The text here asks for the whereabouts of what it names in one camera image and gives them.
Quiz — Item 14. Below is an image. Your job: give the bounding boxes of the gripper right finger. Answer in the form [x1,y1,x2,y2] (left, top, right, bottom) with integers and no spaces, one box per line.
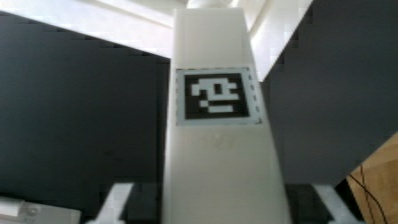
[312,184,362,224]

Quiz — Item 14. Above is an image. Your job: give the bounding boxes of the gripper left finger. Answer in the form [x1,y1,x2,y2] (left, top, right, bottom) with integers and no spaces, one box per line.
[85,183,133,224]

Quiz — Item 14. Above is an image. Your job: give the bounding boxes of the white leg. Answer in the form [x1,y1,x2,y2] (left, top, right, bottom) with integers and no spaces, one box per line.
[161,0,293,224]

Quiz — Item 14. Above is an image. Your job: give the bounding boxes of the white desk tabletop tray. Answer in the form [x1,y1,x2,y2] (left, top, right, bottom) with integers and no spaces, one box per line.
[0,0,314,79]

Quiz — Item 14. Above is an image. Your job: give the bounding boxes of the black cables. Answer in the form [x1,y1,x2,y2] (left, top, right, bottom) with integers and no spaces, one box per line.
[346,169,398,224]

